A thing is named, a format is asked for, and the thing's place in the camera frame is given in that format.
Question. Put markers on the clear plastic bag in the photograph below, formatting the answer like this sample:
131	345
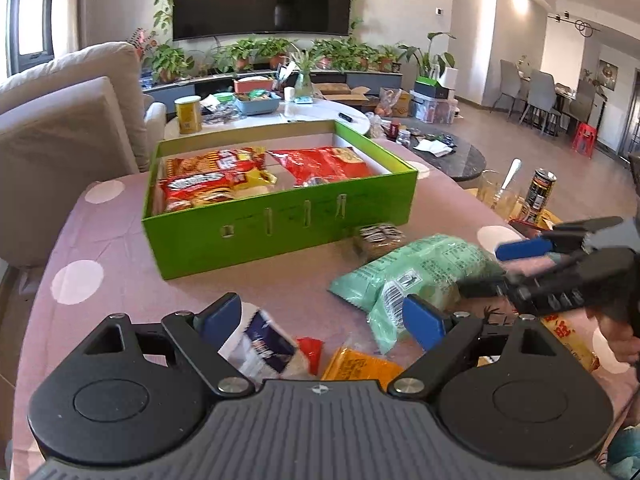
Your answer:
376	127

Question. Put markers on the dark round low table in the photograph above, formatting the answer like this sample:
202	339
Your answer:
460	161

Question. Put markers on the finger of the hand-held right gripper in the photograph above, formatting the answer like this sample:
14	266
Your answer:
522	249
480	288

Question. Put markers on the green cardboard box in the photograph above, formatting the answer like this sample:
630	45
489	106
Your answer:
280	235

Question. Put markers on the green lidded container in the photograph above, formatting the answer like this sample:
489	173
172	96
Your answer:
223	97

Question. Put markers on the glass vase with green plant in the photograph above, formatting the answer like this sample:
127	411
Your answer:
303	85

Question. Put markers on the orange snack packet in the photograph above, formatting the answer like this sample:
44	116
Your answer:
357	366

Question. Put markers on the black track light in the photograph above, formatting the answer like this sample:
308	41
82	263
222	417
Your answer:
580	25

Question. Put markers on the black marker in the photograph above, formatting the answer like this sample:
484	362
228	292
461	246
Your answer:
346	117

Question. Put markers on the white cup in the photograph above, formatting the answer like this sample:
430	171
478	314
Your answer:
288	94

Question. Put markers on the large red snack bag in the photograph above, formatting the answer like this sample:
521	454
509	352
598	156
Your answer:
320	165

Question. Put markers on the white oval coffee table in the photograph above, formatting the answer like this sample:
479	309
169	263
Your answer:
320	110

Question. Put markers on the blue basket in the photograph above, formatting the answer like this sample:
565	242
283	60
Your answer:
257	105

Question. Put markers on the beige sofa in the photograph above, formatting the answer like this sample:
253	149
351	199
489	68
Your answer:
65	130

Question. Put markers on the light curtain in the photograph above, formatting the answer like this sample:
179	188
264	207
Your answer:
67	5

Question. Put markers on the grey television cabinet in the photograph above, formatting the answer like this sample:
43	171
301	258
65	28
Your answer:
170	91

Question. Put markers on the white spoon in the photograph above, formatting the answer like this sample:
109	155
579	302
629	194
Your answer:
509	175

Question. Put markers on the red flowering plant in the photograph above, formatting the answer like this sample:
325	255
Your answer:
142	42

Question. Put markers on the yellow can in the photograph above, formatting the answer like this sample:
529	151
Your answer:
188	116

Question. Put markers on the drinking glass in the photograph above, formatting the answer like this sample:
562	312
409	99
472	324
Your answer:
490	195

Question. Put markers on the red plastic stool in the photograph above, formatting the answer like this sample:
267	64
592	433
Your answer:
585	137

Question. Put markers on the red chip bag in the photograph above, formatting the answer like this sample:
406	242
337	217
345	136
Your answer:
197	188

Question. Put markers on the crumpled clear plastic wrappers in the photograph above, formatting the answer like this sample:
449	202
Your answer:
220	115

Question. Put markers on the green black box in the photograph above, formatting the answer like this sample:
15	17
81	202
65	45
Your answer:
432	87

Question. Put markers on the large leafy floor plant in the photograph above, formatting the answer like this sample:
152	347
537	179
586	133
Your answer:
430	55

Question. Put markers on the orange red snack bag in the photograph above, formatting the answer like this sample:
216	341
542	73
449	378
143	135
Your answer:
210	160

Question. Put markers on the row of potted green plants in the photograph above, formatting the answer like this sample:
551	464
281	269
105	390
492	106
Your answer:
270	50

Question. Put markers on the blue white red snack packet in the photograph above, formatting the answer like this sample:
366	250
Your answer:
265	350

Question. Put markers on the dark framed window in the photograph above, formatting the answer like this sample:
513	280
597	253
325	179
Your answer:
32	15

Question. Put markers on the pink storage box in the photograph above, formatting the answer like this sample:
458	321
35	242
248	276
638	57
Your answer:
252	85

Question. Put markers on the light green snack bag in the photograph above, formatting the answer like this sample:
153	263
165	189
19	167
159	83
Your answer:
430	270

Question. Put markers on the clear brown pastry packet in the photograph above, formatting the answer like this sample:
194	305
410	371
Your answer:
377	240

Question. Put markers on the black drink can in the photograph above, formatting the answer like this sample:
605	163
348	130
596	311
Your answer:
541	193

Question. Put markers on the person's right hand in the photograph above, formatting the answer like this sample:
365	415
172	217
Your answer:
627	347

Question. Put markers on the white crumpled paper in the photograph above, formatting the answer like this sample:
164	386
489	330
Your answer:
434	147

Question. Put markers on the clear plastic storage box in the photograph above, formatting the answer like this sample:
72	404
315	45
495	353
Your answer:
432	110

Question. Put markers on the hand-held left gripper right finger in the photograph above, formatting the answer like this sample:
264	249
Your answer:
425	322

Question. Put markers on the framed wall picture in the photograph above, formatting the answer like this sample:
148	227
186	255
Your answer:
608	74

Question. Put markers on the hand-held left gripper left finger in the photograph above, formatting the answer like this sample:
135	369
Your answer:
222	321

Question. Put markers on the grey dining chair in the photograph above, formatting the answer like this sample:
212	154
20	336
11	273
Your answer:
582	105
507	85
540	97

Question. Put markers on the open cardboard box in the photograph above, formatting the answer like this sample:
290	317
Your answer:
342	92

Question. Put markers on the pink polka dot tablecloth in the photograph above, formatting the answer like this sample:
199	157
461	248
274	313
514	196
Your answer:
125	280

